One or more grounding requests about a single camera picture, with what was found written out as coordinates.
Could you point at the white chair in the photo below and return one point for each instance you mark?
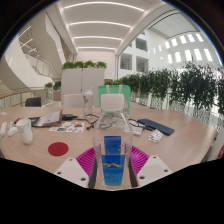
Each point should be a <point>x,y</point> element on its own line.
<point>73,100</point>

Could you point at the green plants on cabinet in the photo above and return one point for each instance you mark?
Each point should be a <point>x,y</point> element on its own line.
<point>83,64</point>

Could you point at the white cabinet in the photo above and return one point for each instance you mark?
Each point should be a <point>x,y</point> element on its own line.
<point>81,81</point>

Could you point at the white computer mouse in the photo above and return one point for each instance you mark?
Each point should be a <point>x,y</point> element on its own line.
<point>12,131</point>

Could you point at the glass railing with wooden handrail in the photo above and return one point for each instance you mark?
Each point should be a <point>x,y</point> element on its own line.
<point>16,96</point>

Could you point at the row of green hedge plants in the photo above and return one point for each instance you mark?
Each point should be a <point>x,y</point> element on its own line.
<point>186,86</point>

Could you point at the black chair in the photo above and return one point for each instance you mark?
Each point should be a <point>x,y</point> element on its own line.
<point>33,102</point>

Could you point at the clear blue-labelled water bottle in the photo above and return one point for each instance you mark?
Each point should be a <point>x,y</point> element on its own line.
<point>112,146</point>

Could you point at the green tote bag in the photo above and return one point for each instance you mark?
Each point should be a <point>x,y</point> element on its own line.
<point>115,89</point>

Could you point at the white plastic packet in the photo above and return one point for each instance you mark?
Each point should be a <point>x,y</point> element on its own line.
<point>156,135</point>

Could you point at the white paper cup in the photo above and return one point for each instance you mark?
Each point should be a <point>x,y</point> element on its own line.
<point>25,131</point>

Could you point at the dark blue flat case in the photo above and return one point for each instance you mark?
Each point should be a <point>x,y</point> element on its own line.
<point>156,126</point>

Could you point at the clear tumbler with white lid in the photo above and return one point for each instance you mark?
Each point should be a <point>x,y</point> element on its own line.
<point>88,101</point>

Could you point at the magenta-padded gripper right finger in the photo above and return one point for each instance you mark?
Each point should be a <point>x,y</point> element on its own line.
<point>151,168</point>

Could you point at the flat round red coaster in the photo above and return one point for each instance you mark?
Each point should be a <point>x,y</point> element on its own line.
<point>58,149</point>

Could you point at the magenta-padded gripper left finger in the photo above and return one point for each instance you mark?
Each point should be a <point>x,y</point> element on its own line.
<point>74,170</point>

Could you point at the white power strip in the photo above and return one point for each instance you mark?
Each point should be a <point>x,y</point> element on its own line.
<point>2,129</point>

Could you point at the potted green plants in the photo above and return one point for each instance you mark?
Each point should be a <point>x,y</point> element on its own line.
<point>53,86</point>

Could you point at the ceiling light strips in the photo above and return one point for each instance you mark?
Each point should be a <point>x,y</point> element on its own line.
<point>100,23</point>

